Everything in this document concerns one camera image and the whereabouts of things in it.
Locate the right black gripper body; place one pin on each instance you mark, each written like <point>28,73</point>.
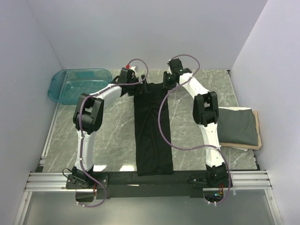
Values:
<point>168,81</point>

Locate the teal plastic bin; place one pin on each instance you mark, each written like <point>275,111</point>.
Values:
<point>67,85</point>

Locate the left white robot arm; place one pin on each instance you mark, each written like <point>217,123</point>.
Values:
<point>88,117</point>

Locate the folded dark grey shirt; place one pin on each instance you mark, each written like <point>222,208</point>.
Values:
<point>239,126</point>

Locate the brown cardboard board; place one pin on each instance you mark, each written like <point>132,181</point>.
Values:
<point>255,136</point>

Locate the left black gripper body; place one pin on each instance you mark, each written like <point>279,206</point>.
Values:
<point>134,89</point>

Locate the aluminium frame rail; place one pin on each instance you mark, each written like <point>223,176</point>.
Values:
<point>55,182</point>

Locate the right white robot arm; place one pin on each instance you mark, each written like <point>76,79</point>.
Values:
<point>205,114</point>

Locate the black t shirt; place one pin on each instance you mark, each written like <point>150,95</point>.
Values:
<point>153,154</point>

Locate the black base crossbar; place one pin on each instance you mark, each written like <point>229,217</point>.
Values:
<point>129,184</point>

